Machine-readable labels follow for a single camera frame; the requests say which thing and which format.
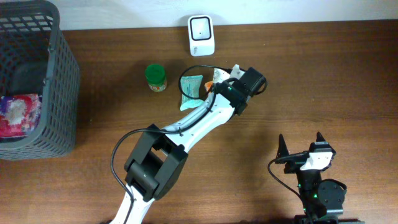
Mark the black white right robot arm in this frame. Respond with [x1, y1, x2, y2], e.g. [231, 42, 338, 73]
[267, 132, 362, 224]

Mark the teal wet wipes pack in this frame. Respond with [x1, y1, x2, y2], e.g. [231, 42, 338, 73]
[180, 75, 203, 111]

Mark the white barcode scanner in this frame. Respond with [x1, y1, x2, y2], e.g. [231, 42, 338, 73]
[187, 15, 215, 57]

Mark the purple red snack bag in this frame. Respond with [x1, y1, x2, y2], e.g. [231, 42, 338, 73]
[1, 94, 42, 139]

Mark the white gold cap tube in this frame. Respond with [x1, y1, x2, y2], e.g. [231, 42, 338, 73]
[213, 68, 230, 83]

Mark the green lid glass jar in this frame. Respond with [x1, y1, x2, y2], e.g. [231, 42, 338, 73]
[145, 64, 167, 92]

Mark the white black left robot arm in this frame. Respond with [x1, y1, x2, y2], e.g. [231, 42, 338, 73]
[112, 67, 267, 223]

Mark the grey plastic mesh basket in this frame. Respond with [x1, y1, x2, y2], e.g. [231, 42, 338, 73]
[1, 1, 80, 161]

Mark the orange tissue pack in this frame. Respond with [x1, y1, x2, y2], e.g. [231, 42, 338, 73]
[204, 81, 213, 91]

